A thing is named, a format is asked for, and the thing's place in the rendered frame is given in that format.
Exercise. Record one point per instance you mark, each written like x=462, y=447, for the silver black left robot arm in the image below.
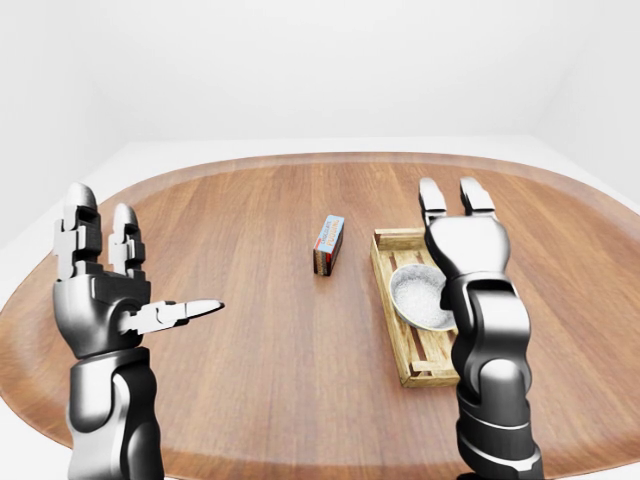
x=112, y=415

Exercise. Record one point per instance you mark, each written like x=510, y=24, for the wooden slat tray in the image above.
x=400, y=320

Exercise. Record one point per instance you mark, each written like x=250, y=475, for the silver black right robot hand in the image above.
x=467, y=242

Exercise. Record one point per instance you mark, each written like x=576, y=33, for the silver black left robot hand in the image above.
x=90, y=300

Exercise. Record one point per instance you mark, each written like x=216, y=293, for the white speckled bowl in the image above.
x=417, y=300

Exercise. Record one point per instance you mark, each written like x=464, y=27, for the printed pudding box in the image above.
x=330, y=245

